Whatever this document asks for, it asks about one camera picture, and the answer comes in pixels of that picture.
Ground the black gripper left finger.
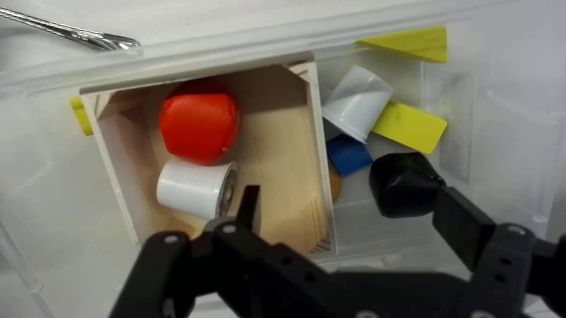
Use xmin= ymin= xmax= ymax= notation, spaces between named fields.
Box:
xmin=107 ymin=183 xmax=263 ymax=318

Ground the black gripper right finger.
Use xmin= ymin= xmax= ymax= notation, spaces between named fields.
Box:
xmin=431 ymin=185 xmax=537 ymax=318

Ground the small wooden box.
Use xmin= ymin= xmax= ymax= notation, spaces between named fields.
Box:
xmin=77 ymin=51 xmax=339 ymax=256

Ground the clear plastic container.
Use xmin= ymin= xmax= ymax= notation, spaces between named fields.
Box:
xmin=0 ymin=0 xmax=566 ymax=318

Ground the white coffee pod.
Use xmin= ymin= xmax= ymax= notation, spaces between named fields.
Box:
xmin=153 ymin=157 xmax=240 ymax=222
xmin=319 ymin=63 xmax=395 ymax=144

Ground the black faceted ball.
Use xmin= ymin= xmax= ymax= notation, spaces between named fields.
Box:
xmin=367 ymin=150 xmax=447 ymax=220

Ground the red ball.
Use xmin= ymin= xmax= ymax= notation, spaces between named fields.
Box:
xmin=157 ymin=77 xmax=241 ymax=167

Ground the yellow rectangular block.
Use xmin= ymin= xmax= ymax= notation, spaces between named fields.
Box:
xmin=371 ymin=98 xmax=450 ymax=157

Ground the small yellow block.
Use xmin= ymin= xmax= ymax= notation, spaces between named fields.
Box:
xmin=68 ymin=95 xmax=95 ymax=139

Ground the small orange piece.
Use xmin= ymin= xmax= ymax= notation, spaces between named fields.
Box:
xmin=326 ymin=164 xmax=344 ymax=204

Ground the blue block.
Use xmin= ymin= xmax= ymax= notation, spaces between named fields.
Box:
xmin=325 ymin=132 xmax=374 ymax=178

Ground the yellow tape piece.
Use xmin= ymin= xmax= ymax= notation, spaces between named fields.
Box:
xmin=353 ymin=24 xmax=448 ymax=65

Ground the metal spoon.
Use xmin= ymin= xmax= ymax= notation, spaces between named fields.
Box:
xmin=0 ymin=5 xmax=142 ymax=54

